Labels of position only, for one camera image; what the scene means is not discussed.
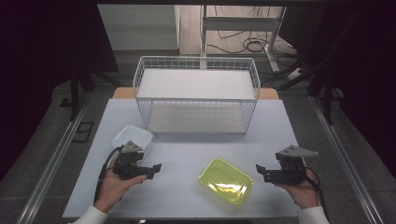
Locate person's right hand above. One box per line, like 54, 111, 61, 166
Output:
275, 169, 322, 210

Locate person's left hand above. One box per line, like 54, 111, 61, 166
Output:
92, 159, 149, 215

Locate wooden table board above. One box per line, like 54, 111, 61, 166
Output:
111, 86, 280, 102

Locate metal floor rail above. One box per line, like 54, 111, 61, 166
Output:
309, 94, 386, 224
15, 92, 92, 224

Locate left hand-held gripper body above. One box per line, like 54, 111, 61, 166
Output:
112, 139, 148, 181

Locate yellow plastic tray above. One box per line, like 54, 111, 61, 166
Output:
197, 157, 254, 206

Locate white plastic box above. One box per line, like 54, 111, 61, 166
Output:
110, 124, 155, 157

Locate dark curtain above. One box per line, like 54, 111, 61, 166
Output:
278, 3, 396, 178
0, 0, 120, 181

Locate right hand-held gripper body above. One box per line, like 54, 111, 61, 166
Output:
264, 144, 319, 186

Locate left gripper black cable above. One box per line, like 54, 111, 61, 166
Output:
92, 145, 124, 206

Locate white cabinet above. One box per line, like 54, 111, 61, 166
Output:
96, 4, 181, 52

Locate white metal desk frame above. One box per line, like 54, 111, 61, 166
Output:
200, 5, 288, 74

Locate black floor frame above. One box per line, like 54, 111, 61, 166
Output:
71, 121, 95, 145

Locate black stand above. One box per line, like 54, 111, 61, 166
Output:
305, 67, 344, 126
58, 66, 121, 122

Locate black floor cables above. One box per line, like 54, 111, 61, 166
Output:
206, 6, 300, 68

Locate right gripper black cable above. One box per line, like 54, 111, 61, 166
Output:
304, 166, 331, 222

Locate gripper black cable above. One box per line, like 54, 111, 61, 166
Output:
92, 145, 124, 206
304, 166, 331, 222

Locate white power strip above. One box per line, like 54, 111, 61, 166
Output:
286, 66, 304, 81

